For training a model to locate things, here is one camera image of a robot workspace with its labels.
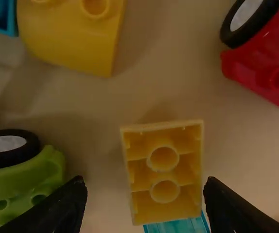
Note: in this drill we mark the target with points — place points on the yellow curved toy brick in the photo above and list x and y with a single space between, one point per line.
69 43

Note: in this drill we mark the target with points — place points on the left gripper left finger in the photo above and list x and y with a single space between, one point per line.
57 213

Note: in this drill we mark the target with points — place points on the green wheeled toy brick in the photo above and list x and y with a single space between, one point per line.
20 179

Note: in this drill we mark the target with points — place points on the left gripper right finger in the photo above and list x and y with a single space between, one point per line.
231 213

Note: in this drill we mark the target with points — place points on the red wheeled toy brick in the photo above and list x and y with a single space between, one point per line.
251 65

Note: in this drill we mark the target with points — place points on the clear teal toy brick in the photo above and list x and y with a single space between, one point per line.
173 225

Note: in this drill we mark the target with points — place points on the tan tray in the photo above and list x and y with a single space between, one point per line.
166 85

